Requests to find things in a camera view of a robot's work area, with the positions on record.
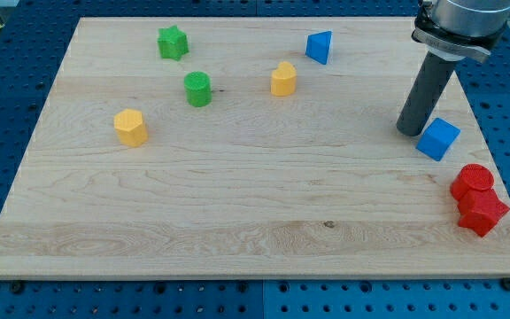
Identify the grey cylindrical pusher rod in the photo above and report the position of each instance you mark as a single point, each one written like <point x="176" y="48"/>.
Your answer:
<point x="429" y="84"/>

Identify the blue cube block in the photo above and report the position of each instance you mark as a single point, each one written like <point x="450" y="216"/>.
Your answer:
<point x="437" y="139"/>

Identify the red cylinder block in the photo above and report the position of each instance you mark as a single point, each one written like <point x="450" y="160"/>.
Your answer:
<point x="472" y="177"/>

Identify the blue triangular prism block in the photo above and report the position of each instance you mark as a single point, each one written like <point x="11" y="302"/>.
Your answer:
<point x="318" y="46"/>

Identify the red star block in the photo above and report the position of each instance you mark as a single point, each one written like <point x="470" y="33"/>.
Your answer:
<point x="481" y="211"/>

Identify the yellow heart block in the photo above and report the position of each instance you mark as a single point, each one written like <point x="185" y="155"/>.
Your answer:
<point x="283" y="79"/>

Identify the light wooden board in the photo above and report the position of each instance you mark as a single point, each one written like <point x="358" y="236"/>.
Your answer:
<point x="317" y="184"/>

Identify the green cylinder block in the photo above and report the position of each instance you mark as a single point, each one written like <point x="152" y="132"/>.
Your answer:
<point x="197" y="86"/>

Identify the green star block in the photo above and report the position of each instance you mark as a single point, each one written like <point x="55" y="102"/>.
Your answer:
<point x="172" y="43"/>

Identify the yellow hexagon block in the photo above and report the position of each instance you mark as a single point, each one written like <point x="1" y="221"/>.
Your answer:
<point x="130" y="127"/>

